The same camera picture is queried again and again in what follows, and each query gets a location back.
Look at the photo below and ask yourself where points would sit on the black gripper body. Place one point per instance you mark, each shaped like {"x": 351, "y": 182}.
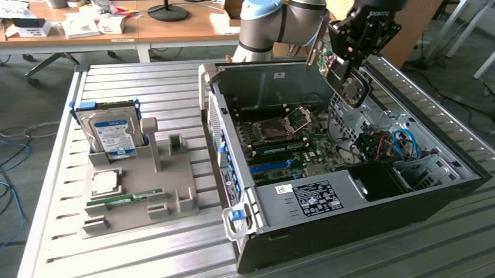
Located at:
{"x": 381, "y": 11}

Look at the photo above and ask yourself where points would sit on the graphics card with black shroud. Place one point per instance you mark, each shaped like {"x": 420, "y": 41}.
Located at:
{"x": 354, "y": 87}

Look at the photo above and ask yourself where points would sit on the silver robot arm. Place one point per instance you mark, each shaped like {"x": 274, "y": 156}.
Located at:
{"x": 267, "y": 29}

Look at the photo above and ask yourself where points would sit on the wooden cabinet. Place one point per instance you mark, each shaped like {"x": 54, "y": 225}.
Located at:
{"x": 418, "y": 29}

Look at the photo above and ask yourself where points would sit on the white furniture leg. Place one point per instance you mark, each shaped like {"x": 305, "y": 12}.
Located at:
{"x": 485, "y": 65}

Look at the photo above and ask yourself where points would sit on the perforated metal disk bay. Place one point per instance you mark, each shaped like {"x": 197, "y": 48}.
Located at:
{"x": 349, "y": 124}

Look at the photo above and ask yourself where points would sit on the metal socket cover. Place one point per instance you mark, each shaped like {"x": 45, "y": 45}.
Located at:
{"x": 299, "y": 118}

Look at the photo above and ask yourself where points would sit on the white paper stack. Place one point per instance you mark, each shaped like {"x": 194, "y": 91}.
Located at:
{"x": 226, "y": 26}

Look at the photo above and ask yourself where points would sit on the CPU socket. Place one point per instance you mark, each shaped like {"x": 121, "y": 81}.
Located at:
{"x": 273, "y": 131}

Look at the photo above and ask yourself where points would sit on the green motherboard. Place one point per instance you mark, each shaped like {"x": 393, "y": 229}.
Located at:
{"x": 325, "y": 150}

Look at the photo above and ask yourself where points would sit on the wooden office desk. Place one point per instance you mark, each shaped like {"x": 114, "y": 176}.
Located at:
{"x": 78, "y": 42}
{"x": 174, "y": 29}

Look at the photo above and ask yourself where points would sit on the black lamp base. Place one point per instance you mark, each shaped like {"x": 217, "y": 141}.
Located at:
{"x": 169, "y": 14}

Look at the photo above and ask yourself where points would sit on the slanted metal disk bay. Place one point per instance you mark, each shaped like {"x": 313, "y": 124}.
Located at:
{"x": 433, "y": 171}

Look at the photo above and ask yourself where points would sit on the blue expansion slot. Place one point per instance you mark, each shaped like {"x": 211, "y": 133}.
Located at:
{"x": 271, "y": 167}

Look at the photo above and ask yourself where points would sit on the grey power supply unit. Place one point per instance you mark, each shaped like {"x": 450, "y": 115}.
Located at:
{"x": 278, "y": 202}

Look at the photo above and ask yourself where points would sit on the white carton with label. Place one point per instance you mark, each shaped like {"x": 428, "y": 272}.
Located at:
{"x": 113, "y": 26}

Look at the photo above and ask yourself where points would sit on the blue latch tab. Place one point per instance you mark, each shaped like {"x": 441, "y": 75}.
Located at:
{"x": 237, "y": 215}

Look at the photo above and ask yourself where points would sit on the open white box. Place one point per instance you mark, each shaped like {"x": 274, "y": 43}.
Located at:
{"x": 79, "y": 29}

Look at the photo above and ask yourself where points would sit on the hard disk in blue caddy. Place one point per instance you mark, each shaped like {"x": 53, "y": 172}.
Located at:
{"x": 113, "y": 136}

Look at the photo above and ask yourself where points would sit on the tape roll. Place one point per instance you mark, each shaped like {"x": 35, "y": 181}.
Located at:
{"x": 75, "y": 3}

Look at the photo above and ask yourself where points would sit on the black open PC case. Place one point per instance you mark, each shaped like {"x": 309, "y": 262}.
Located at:
{"x": 349, "y": 240}

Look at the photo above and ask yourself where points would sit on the grey plastic parts rack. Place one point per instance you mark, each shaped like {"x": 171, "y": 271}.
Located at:
{"x": 139, "y": 179}

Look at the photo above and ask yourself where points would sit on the grey cup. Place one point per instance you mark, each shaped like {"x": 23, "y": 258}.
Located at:
{"x": 58, "y": 3}

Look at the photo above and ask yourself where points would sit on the green RAM stick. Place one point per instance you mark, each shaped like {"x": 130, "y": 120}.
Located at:
{"x": 123, "y": 198}

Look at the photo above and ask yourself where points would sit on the white box with black lid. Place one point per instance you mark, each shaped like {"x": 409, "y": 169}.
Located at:
{"x": 35, "y": 30}

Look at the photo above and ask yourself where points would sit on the silver CPU chip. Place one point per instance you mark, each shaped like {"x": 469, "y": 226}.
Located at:
{"x": 105, "y": 184}

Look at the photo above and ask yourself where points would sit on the printed paper sheets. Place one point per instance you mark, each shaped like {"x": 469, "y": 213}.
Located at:
{"x": 15, "y": 12}

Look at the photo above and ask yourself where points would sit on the white table frame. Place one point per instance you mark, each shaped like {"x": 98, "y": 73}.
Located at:
{"x": 468, "y": 29}

